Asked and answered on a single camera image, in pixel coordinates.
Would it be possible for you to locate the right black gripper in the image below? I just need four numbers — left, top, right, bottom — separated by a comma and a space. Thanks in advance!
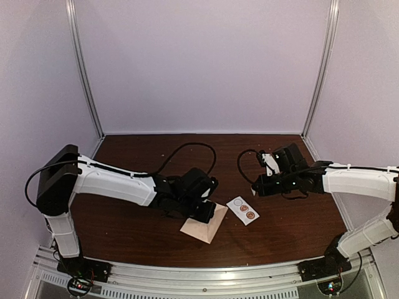
252, 171, 298, 197

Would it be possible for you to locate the cream envelope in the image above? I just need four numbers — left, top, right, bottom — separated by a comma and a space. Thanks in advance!
180, 204, 228, 244

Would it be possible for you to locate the sticker strip with seals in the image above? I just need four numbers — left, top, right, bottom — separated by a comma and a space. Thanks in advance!
226, 196, 259, 225

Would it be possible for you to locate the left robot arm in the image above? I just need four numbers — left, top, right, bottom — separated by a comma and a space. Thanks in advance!
29, 145, 218, 277

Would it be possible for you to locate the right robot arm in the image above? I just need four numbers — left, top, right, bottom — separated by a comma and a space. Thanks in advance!
251, 143, 398, 275

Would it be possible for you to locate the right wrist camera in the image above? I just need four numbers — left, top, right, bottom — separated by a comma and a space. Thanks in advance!
259, 151, 280, 176

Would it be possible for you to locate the right black camera cable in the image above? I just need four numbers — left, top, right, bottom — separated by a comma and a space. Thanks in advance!
236, 149, 262, 184

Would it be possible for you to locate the left black braided cable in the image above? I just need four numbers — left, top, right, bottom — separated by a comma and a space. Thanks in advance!
149, 142, 218, 177

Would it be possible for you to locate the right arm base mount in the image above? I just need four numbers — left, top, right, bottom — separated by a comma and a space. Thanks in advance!
298, 257, 352, 296

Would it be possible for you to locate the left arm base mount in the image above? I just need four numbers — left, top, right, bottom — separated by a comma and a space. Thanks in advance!
57, 258, 112, 297

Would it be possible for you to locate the right aluminium frame post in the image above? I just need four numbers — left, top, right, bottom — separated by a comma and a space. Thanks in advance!
301, 0, 340, 139

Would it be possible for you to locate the aluminium frame post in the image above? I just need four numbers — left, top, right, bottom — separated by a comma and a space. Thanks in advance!
65, 0, 105, 138
301, 0, 340, 139

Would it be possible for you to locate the left aluminium frame post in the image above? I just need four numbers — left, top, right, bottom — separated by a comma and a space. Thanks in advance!
65, 0, 105, 138

